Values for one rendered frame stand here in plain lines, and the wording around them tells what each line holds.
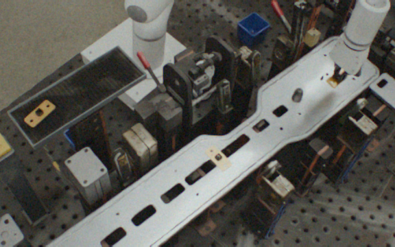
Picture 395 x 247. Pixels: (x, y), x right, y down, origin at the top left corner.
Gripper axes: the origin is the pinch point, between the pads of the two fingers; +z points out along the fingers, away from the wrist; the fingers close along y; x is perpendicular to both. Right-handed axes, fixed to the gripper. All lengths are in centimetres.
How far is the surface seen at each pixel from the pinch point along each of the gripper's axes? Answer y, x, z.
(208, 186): 0, -55, 8
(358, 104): 11.9, -7.2, -2.8
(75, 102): -37, -72, -8
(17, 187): -36, -96, 12
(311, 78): -7.2, -2.7, 8.0
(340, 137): 12.6, -8.1, 14.5
